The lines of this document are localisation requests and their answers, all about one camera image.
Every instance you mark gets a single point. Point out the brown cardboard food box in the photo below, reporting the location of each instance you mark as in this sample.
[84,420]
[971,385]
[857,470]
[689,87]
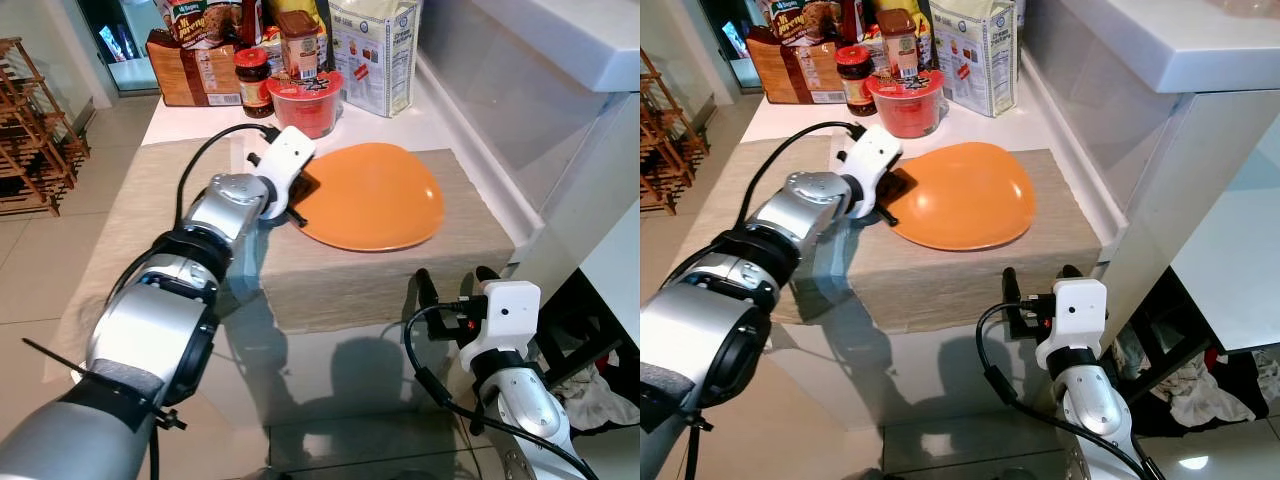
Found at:
[795,72]
[195,75]

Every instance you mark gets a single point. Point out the red lidded sauce jar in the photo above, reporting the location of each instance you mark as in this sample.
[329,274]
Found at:
[856,82]
[254,85]

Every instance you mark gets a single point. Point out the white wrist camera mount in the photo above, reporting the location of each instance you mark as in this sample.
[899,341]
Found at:
[505,320]
[285,155]
[1075,315]
[872,155]

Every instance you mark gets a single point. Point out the red instant noodle bowl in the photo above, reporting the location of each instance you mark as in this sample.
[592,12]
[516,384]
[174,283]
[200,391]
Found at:
[905,105]
[305,105]

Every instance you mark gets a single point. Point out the brown lidded spread jar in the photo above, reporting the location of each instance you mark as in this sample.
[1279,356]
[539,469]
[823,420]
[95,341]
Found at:
[298,50]
[899,48]

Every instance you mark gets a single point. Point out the white kitchen counter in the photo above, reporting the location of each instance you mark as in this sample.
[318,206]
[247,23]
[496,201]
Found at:
[560,90]
[1150,100]

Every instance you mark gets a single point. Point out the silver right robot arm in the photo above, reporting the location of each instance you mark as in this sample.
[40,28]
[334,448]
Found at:
[530,410]
[1100,410]

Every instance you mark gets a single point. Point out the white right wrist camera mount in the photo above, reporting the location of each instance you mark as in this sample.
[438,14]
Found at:
[1075,315]
[505,320]

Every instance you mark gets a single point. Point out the beige woven table mat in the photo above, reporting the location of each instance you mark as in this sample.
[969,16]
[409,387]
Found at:
[950,285]
[350,285]

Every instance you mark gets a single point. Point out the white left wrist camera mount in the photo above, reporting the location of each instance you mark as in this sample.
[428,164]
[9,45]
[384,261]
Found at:
[872,155]
[285,155]

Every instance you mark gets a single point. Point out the wooden slatted rack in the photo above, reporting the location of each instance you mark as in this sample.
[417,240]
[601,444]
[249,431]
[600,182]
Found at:
[662,150]
[35,140]

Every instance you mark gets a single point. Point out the orange plastic plate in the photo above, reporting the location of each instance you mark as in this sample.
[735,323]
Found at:
[965,198]
[375,200]

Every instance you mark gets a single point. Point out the instant noodle packet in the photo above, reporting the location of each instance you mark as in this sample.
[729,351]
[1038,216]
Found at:
[803,20]
[200,22]

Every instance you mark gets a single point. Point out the white cereal box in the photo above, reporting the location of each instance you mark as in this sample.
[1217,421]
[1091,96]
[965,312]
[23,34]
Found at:
[375,55]
[975,55]

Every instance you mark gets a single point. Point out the yellow snack packet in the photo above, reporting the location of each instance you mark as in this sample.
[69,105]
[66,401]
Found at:
[308,8]
[895,4]

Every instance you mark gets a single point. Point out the white crumpled cloth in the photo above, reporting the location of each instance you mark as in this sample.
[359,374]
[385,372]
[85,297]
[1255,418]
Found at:
[590,395]
[1210,390]

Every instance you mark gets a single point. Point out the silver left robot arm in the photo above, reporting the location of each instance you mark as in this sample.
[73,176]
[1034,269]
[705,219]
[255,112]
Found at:
[720,330]
[150,330]

